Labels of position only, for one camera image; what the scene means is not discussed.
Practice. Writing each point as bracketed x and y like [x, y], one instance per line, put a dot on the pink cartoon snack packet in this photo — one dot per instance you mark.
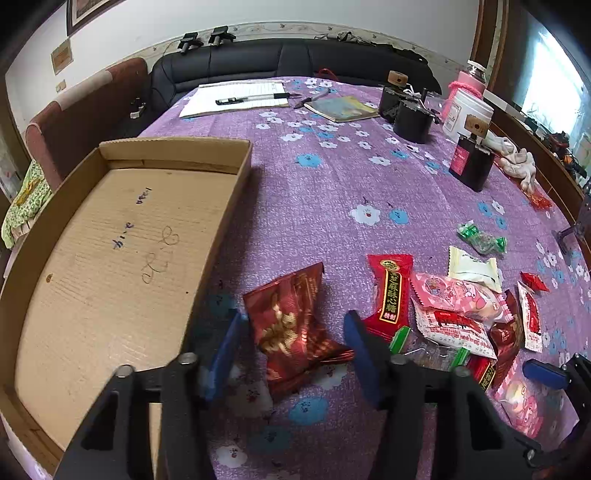
[470, 299]

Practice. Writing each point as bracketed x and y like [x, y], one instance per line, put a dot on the white red sauce packet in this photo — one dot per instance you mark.
[531, 319]

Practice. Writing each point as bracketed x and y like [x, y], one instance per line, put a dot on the red plastic bag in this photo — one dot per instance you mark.
[535, 196]

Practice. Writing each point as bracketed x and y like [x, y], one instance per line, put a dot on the black pen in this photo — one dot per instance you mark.
[253, 98]

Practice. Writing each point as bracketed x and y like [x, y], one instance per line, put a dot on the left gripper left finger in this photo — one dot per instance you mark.
[220, 354]

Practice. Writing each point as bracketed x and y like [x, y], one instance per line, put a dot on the cream white snack packet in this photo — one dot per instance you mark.
[463, 266]

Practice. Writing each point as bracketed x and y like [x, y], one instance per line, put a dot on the white plastic jar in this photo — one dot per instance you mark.
[461, 106]

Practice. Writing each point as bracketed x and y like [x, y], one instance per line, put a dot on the cardboard box tray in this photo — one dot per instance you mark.
[109, 274]

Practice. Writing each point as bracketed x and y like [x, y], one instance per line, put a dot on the small red candy packet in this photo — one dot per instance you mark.
[533, 282]

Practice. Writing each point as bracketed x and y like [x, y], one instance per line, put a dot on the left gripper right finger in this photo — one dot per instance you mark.
[372, 359]

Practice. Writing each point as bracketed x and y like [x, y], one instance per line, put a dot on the black leather sofa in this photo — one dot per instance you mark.
[176, 74]

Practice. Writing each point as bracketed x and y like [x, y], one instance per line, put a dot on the clear green-edged cracker packet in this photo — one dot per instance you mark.
[427, 353]

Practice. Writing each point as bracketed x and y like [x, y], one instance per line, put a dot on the white cloth gloves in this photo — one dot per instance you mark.
[516, 163]

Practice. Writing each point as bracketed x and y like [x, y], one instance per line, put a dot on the brown armchair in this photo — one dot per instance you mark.
[105, 106]

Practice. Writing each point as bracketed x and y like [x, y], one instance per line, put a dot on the red yellow-label snack bar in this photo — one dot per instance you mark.
[393, 277]

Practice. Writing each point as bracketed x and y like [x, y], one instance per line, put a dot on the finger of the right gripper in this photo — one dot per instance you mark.
[546, 374]

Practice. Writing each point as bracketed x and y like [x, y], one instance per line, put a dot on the green candy wrapper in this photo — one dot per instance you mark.
[482, 242]

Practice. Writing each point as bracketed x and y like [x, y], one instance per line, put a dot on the large white red snack packet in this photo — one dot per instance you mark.
[454, 330]

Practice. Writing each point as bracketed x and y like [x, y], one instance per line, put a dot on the pink thermos bottle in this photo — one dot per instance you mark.
[471, 80]

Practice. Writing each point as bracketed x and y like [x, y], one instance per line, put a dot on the dark red gold snack bag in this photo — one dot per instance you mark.
[284, 327]

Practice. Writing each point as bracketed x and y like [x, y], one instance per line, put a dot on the purple phone stand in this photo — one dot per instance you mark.
[577, 230]

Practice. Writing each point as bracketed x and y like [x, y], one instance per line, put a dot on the green floral cushion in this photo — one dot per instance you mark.
[35, 192]

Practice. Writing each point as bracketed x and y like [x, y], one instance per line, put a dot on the framed wall picture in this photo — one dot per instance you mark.
[81, 12]

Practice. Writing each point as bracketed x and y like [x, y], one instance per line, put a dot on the white paper pad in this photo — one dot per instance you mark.
[235, 96]

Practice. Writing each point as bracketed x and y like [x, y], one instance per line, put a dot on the black grinder with red label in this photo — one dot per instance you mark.
[472, 160]

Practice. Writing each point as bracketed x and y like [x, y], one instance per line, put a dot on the purple floral tablecloth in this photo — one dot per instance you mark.
[334, 194]

